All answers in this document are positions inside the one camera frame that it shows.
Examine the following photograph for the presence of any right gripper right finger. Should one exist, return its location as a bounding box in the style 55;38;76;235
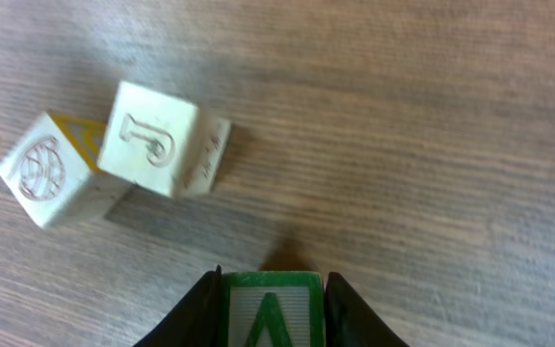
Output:
324;272;409;347

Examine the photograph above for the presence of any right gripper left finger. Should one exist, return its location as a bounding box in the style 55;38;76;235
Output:
134;265;224;347

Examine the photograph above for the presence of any green letter A block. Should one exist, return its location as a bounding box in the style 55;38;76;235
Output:
217;271;326;347

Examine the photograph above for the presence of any wooden picture block centre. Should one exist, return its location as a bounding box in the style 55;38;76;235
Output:
97;81;231;199

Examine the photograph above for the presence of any yellow edged picture block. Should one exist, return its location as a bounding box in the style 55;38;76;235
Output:
0;112;131;229

